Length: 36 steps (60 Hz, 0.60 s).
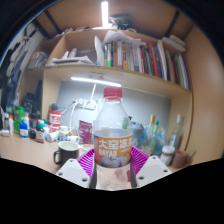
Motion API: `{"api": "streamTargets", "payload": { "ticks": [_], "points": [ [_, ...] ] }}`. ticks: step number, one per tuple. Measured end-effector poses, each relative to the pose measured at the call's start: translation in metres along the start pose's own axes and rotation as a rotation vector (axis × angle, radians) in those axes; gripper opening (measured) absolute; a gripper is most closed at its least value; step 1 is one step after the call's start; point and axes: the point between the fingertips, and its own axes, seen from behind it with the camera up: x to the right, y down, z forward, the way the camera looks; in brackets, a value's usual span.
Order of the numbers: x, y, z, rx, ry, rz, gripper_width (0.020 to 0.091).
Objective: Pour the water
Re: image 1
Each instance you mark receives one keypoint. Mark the magenta pouch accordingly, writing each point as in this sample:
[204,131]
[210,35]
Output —
[85,132]

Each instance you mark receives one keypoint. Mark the clear red-capped drink bottle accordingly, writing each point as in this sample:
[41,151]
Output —
[112,150]

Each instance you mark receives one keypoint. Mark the white power strip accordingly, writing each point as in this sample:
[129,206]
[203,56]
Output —
[87,104]

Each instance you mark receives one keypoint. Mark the brown mug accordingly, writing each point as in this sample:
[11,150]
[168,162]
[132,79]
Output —
[180,159]

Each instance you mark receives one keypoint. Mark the blue plastic bag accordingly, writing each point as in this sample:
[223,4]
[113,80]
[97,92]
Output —
[163,136]

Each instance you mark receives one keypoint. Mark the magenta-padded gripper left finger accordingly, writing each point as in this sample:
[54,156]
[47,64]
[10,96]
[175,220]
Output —
[71,171]

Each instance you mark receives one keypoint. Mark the green plastic container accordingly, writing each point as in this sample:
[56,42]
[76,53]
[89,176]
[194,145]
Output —
[19,116]

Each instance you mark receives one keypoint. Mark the white ceiling tube light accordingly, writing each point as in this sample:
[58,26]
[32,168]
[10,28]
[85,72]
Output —
[104,13]

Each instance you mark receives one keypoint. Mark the grey shaker bottle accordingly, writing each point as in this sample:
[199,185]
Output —
[137,133]

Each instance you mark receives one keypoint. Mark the red and white can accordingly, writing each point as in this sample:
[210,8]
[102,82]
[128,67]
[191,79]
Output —
[55,119]

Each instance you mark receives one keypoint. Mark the small brown bottle green cap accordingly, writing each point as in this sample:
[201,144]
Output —
[40,134]

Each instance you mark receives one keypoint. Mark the black mug white inside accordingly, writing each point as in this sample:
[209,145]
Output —
[68,155]

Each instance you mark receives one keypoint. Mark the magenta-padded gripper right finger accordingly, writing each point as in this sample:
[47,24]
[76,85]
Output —
[151,168]

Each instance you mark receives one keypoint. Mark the clear glass bottle yellow cap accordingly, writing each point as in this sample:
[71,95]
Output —
[149,133]

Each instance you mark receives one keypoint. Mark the wooden shelf unit with books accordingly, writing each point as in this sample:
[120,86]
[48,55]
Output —
[133,56]

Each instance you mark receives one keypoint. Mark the dark hanging clothes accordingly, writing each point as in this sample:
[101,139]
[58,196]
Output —
[15,70]

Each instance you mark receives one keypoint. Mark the brown jar white lid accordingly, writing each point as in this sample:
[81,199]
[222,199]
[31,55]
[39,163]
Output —
[167,156]

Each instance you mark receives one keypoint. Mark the white under-shelf tube light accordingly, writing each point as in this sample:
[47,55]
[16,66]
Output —
[96,81]

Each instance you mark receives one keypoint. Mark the tall clear glass bottle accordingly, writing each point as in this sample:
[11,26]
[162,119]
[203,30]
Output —
[176,133]

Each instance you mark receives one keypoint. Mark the small blue and white bottle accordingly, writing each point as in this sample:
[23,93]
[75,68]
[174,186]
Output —
[24,131]

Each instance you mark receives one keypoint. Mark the green glass bottle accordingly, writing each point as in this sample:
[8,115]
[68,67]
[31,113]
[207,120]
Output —
[154,136]

